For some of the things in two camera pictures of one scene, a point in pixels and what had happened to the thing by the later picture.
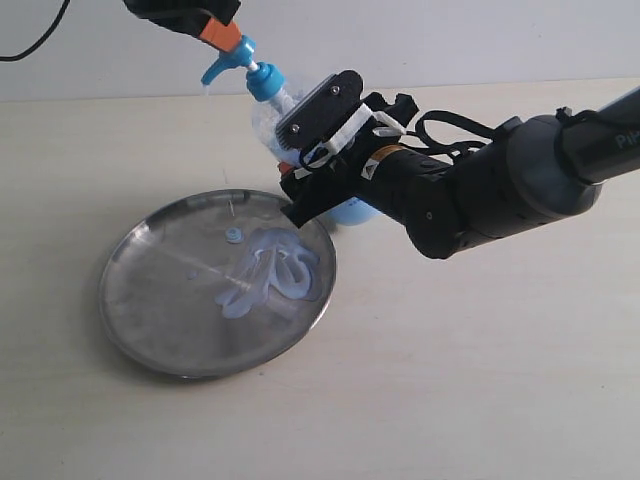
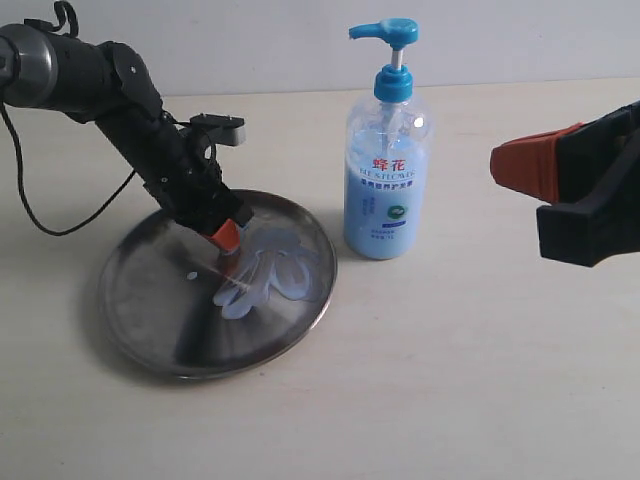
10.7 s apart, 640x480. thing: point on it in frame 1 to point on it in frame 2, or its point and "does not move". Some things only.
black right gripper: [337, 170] to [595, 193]
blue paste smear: [279, 262] does not move
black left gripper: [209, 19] to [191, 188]
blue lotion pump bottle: [266, 83] to [386, 160]
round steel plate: [214, 283] does not move
